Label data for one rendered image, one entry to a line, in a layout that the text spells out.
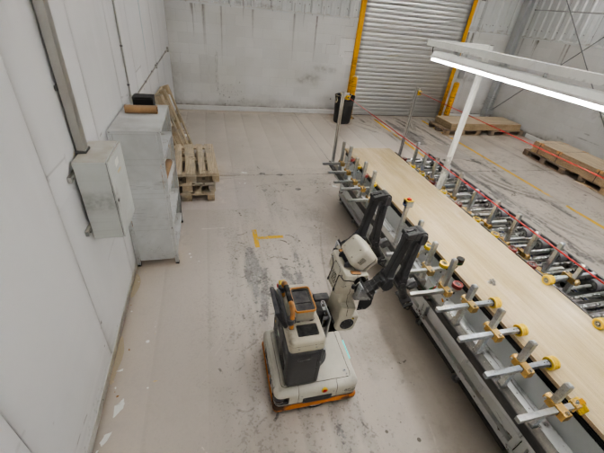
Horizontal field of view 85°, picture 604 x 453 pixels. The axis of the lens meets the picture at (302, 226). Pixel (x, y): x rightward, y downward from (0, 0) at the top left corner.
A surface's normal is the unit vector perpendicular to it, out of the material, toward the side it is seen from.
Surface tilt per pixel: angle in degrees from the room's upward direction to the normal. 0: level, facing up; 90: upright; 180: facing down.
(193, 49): 90
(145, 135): 90
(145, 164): 90
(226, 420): 0
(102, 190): 90
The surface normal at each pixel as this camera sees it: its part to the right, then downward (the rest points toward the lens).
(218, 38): 0.23, 0.56
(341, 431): 0.10, -0.83
